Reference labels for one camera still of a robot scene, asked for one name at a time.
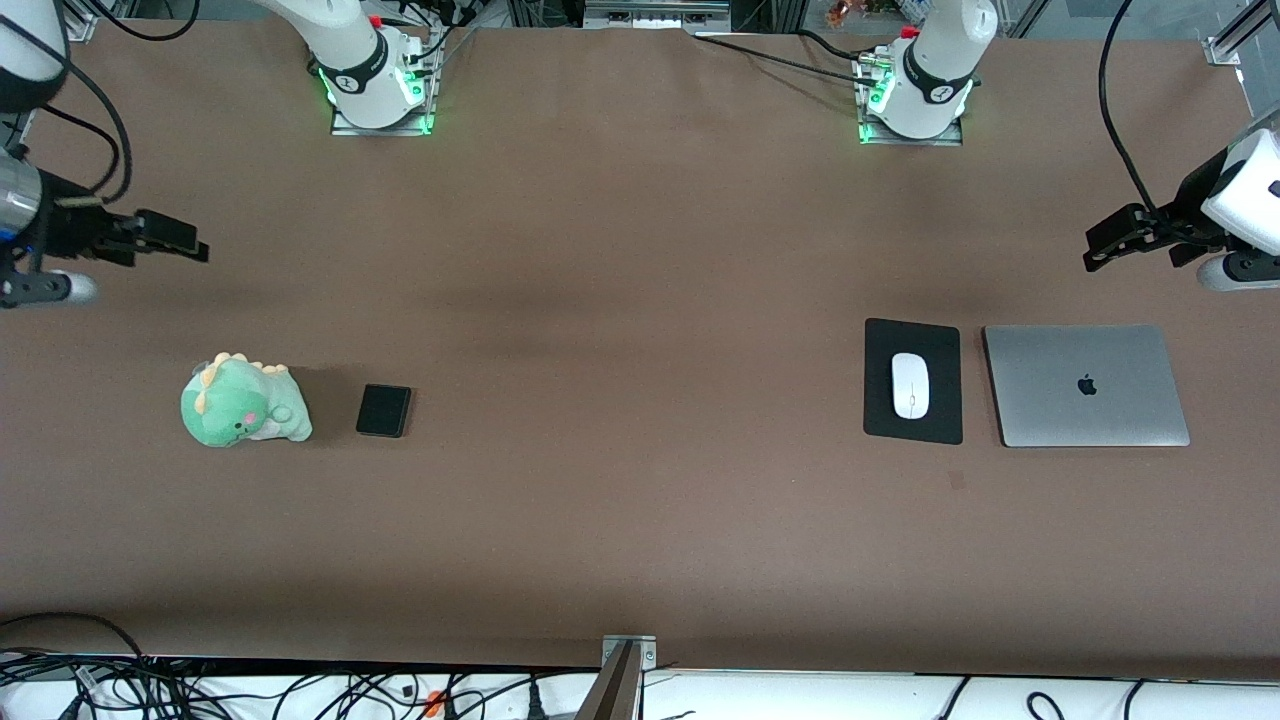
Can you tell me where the white computer mouse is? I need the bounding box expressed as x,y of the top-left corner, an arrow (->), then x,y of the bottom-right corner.
890,351 -> 932,421

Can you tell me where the black mouse pad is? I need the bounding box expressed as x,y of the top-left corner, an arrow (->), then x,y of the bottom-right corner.
863,318 -> 964,446

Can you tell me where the silver closed laptop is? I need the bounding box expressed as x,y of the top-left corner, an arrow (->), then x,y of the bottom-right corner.
982,324 -> 1192,448

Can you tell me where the green dinosaur plush toy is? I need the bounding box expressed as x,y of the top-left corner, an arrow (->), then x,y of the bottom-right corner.
180,351 -> 314,448

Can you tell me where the silver metal equipment box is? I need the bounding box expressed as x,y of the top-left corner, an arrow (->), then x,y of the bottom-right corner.
582,0 -> 733,31

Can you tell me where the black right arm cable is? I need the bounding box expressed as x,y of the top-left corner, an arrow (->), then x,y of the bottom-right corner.
18,0 -> 202,207

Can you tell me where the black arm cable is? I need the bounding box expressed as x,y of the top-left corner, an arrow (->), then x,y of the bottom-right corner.
18,0 -> 202,207
1097,0 -> 1163,213

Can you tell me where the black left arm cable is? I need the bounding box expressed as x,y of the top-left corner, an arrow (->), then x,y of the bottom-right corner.
1097,0 -> 1163,213

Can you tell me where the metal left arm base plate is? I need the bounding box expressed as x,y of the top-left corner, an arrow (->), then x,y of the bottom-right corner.
857,50 -> 966,147

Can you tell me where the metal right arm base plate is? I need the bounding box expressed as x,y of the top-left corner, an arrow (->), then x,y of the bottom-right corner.
330,30 -> 437,137

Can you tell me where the black looped cable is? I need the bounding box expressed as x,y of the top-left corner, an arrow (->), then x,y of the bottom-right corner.
0,611 -> 147,662

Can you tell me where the black base supply cable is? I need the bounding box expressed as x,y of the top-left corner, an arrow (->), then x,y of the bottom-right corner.
690,28 -> 883,87

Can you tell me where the metal table edge bracket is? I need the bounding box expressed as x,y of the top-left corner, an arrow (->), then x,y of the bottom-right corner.
601,634 -> 659,670

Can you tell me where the dark camera mount post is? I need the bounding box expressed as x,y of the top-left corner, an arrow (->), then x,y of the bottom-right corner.
575,642 -> 643,720

